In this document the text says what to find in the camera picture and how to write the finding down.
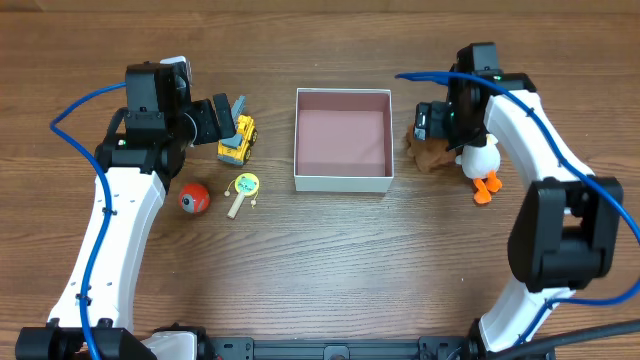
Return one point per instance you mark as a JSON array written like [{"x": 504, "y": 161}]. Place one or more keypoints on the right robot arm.
[{"x": 565, "y": 232}]

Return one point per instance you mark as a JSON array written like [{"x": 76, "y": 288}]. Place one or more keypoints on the yellow toy crane truck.
[{"x": 237, "y": 150}]

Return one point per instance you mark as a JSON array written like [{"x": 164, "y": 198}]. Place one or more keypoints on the white box with pink interior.
[{"x": 343, "y": 140}]

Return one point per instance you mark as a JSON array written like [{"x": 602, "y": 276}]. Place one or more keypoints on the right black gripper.
[{"x": 422, "y": 123}]

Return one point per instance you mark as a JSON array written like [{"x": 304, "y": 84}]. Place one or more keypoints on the red ball toy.
[{"x": 194, "y": 198}]

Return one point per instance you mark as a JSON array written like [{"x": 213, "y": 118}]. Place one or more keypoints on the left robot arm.
[{"x": 143, "y": 149}]

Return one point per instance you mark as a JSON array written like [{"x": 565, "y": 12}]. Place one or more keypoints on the wooden rattle drum toy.
[{"x": 245, "y": 185}]

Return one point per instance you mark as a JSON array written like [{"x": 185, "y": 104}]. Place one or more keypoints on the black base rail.
[{"x": 424, "y": 348}]

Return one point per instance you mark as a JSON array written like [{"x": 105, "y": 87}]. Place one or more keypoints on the white plush duck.
[{"x": 481, "y": 164}]

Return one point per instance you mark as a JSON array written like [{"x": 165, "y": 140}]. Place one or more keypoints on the brown plush toy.
[{"x": 428, "y": 154}]

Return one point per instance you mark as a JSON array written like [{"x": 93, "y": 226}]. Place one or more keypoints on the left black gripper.
[{"x": 223, "y": 116}]

